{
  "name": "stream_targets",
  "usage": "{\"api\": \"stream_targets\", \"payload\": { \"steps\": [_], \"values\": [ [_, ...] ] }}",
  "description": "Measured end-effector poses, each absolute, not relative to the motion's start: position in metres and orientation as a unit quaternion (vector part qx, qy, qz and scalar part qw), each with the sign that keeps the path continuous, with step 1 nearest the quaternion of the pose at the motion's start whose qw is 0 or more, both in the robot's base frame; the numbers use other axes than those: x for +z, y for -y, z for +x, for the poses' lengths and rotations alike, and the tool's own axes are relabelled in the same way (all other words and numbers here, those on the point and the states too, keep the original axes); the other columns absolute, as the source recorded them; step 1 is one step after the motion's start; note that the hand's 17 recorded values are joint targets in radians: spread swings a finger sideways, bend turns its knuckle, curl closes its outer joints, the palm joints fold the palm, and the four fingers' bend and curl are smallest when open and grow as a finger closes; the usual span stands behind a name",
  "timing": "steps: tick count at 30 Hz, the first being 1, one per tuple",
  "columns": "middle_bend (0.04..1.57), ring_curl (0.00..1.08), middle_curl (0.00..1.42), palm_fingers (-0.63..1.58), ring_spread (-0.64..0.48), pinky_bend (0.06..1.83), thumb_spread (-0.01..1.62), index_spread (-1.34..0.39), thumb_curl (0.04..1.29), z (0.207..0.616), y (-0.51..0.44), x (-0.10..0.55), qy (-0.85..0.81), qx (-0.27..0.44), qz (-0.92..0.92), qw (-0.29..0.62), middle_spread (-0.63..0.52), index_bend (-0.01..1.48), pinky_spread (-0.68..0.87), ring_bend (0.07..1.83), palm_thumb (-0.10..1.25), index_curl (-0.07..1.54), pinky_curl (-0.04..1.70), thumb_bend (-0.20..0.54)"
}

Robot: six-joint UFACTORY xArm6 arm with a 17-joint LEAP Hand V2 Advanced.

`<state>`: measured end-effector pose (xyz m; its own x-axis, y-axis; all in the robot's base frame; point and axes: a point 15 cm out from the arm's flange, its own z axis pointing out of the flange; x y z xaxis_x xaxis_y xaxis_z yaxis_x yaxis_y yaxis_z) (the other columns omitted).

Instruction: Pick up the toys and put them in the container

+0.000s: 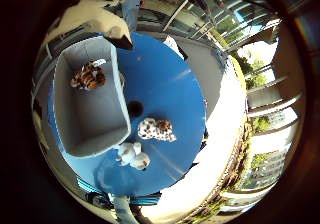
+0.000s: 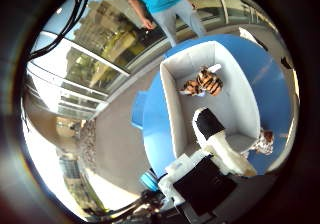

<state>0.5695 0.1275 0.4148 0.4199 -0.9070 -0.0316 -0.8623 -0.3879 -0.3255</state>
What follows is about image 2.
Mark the spotted white plush toy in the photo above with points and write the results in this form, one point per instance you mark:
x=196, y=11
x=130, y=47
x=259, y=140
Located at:
x=265, y=142

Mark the tiger striped plush toy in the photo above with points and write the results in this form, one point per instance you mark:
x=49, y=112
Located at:
x=208, y=80

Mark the white plush dog toy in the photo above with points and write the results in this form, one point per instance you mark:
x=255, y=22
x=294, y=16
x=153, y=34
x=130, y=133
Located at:
x=248, y=35

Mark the white fabric container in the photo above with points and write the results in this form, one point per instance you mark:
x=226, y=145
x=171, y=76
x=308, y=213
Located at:
x=233, y=104

